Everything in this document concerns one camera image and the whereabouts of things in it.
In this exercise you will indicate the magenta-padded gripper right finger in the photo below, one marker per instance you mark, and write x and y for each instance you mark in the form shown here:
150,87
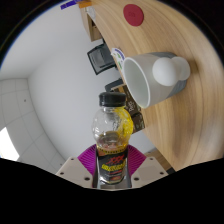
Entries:
148,168

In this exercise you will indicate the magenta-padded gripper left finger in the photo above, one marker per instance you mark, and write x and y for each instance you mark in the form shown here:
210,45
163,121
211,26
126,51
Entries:
71,168

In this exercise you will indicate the clear drink bottle black cap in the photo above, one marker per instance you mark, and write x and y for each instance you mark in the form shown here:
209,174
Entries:
112,133

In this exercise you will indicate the small dark brown box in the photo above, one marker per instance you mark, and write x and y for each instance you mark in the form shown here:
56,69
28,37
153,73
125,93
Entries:
138,122

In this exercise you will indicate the brown printed cardboard box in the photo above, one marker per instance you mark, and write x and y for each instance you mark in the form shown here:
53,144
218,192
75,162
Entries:
131,106

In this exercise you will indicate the rectangular ceiling light panel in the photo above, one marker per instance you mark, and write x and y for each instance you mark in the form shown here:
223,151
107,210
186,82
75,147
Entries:
7,145

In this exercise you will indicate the white and grey mug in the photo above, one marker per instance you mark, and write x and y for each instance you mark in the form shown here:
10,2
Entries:
146,83

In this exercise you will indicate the grey mesh office chair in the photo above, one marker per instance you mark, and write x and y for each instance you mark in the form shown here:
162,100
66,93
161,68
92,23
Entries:
100,60

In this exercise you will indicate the wooden side cabinet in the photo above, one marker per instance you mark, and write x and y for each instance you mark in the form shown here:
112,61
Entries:
90,25

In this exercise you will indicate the flat round red coaster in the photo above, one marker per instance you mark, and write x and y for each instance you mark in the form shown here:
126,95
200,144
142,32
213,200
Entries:
133,15

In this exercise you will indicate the orange cardboard box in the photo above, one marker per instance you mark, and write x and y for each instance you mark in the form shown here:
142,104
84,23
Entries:
84,4

